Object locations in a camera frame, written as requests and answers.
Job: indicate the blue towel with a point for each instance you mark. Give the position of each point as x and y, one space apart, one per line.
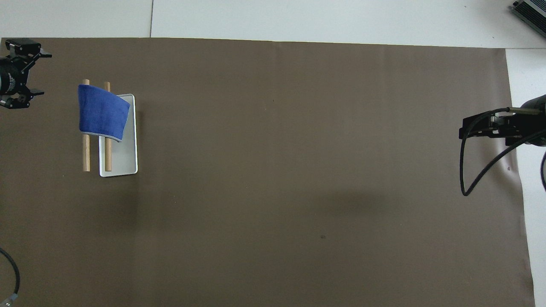
100 111

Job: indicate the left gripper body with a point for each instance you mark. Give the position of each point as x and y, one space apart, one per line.
10 76

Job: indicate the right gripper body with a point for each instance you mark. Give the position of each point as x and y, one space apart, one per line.
531 125

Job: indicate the white rack with wooden rods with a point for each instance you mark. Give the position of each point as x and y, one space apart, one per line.
123 157

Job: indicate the grey metal device box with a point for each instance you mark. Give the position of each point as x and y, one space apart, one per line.
533 13

